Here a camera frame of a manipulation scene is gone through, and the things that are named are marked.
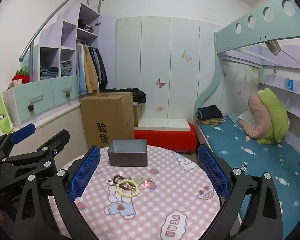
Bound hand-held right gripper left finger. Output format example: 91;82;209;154
15;145;101;240

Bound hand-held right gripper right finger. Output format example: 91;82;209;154
198;143;283;240

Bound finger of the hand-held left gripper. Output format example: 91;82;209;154
0;129;71;180
0;123;36;157

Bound dark red bead bracelet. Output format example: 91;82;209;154
112;174;127;184

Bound cream bead bracelet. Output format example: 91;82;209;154
116;179;140;198

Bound grey metal box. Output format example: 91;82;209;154
107;139;148;168

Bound brown bead bracelet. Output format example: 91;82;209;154
120;181;138;191

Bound cream curved cabinet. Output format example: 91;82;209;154
9;101;90;164

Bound green white bag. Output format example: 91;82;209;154
0;93;15;136

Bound large mint drawer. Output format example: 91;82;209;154
14;81;55;122

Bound blue printed bedsheet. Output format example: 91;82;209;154
197;112;300;239

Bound pink plush toy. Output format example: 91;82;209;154
7;79;23;90

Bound folded tan clothes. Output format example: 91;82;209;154
197;117;224;125

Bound small mint drawer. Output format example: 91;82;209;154
51;75;80;107

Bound red strawberry plush toy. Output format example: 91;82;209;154
11;67;30;83

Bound large cardboard box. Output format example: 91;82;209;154
80;92;135;149

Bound red stool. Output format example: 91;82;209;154
134;122;198;154

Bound folded black clothes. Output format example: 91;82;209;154
196;105;223;120

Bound folded dark jeans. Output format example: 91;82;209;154
40;66;59;80

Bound white pillow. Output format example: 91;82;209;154
237;110;257;130

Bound white board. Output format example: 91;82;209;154
138;118;190;131

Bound pink checkered tablecloth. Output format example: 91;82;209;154
49;145;222;240

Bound light blue hanging shirt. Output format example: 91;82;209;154
76;42;87;97

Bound folded light jeans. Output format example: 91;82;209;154
60;60;73;77

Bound green pink plush cushion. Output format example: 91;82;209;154
237;88;290;145

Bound small cardboard box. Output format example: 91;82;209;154
133;102;145;128

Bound dark hanging jackets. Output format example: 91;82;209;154
89;45;108;92

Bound black bag on box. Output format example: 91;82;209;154
116;88;147;104

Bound purple stair shelf cabinet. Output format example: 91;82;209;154
29;3;117;93

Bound white wardrobe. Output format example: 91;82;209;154
114;16;225;120

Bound clothes on shelf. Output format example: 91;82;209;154
77;23;94;33

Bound grey metal handrail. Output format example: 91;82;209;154
19;0;104;62

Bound grey hanging cloth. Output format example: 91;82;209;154
265;40;282;56

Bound mint bunk bed frame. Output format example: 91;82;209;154
193;0;300;230

